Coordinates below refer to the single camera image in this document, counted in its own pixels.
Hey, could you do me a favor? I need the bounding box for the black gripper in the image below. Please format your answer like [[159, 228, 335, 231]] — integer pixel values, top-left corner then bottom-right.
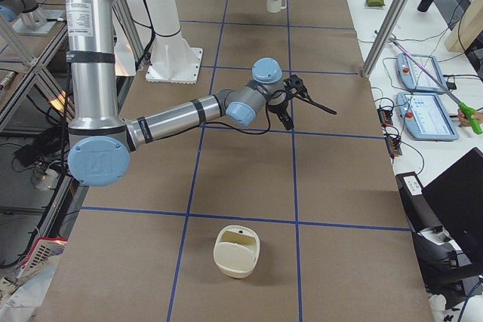
[[268, 90, 337, 130]]

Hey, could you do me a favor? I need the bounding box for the white ribbed mug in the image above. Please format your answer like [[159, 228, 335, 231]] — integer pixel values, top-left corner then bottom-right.
[[266, 0, 287, 14]]

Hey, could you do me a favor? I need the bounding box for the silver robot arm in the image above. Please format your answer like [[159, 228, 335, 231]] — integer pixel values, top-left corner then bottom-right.
[[65, 0, 311, 186]]

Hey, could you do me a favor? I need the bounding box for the green cloth pouch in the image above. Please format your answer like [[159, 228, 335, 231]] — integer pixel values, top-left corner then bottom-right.
[[365, 0, 386, 8]]

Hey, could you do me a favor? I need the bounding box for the far blue teach pendant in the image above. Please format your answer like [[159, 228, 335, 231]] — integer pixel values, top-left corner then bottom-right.
[[396, 53, 448, 94]]

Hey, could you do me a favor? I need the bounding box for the blue teach pendant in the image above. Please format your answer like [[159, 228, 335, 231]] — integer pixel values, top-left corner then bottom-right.
[[396, 92, 459, 142], [396, 53, 448, 94]]

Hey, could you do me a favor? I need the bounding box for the near blue teach pendant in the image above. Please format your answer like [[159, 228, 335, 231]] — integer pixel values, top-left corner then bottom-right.
[[396, 92, 459, 142]]

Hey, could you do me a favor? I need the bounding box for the cream plastic bin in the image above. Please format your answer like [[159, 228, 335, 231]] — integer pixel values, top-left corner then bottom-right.
[[213, 225, 260, 279]]

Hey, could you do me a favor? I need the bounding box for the black laptop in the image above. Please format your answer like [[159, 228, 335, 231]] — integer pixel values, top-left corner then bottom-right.
[[423, 147, 482, 262]]

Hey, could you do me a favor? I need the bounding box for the black braided camera cable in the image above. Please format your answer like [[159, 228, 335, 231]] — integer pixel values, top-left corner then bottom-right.
[[205, 90, 288, 136]]

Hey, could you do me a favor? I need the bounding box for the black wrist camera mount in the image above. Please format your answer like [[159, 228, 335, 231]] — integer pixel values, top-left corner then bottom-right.
[[284, 75, 308, 99]]

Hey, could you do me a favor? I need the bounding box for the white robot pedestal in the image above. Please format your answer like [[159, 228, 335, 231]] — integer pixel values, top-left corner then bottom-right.
[[146, 0, 203, 84]]

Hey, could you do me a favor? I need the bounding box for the aluminium frame post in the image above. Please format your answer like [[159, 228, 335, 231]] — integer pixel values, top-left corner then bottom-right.
[[361, 0, 408, 78]]

